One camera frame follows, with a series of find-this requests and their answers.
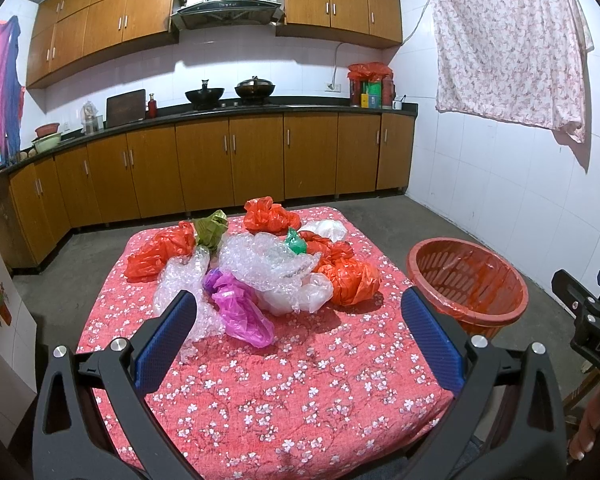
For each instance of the olive green plastic bag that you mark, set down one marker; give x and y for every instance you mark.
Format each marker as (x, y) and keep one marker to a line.
(210, 230)

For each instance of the clear bubble wrap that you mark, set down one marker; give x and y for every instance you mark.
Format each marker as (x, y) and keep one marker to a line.
(261, 261)

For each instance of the pink floral hanging cloth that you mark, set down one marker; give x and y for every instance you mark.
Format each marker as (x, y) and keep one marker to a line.
(516, 61)

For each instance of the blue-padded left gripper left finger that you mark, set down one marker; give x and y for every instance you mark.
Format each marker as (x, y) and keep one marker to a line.
(70, 438)

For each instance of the wooden upper kitchen cabinets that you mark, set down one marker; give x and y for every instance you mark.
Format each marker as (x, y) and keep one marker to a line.
(72, 35)

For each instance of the flower decorated white panel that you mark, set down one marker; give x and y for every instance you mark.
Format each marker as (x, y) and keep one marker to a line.
(17, 357)

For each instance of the black wok left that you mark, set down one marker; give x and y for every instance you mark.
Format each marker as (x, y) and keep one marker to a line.
(206, 97)

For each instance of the wooden kitchen cabinets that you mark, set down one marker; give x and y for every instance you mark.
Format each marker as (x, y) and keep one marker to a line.
(72, 35)
(205, 164)

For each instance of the red plastic basket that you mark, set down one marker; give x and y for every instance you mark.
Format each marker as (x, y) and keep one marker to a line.
(465, 280)

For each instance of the red bag covered containers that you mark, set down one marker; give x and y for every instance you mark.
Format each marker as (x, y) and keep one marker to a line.
(371, 85)

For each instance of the person's hand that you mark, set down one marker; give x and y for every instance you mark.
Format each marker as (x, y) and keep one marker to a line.
(583, 441)

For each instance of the stacked basins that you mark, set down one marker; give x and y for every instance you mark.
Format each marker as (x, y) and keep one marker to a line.
(47, 137)

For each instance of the wooden lower kitchen cabinets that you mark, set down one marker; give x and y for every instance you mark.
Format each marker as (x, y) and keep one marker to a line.
(205, 164)

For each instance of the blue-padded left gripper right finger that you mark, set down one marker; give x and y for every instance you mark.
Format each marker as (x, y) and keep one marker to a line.
(527, 439)

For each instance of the black lidded wok right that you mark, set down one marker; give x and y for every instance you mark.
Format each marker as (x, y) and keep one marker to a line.
(254, 90)

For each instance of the pink blue hanging cloth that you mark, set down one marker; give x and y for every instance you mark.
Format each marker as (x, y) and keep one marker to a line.
(11, 91)

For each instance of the clear jar on counter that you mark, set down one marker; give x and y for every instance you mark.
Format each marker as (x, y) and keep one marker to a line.
(91, 119)

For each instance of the magenta purple plastic bag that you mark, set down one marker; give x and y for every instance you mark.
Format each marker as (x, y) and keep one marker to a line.
(236, 302)

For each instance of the white plastic bag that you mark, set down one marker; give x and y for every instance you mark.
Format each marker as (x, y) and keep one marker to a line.
(334, 230)

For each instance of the clear plastic bag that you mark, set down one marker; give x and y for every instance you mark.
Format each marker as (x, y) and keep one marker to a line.
(308, 295)

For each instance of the dark cutting board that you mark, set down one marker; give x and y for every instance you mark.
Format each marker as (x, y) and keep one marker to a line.
(126, 108)

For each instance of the orange red plastic bag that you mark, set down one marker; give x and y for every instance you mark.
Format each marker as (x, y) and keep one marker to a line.
(353, 281)

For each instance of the black kitchen countertop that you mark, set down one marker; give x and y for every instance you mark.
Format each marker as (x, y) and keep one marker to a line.
(176, 114)

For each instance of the green shiny plastic bag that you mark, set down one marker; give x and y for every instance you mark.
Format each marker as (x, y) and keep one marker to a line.
(295, 242)

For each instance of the red bottle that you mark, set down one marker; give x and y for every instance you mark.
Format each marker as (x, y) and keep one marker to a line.
(152, 107)

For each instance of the red floral tablecloth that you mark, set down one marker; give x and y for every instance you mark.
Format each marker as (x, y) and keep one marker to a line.
(336, 390)

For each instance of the large red plastic bag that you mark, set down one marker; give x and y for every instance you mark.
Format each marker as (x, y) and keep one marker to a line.
(147, 263)

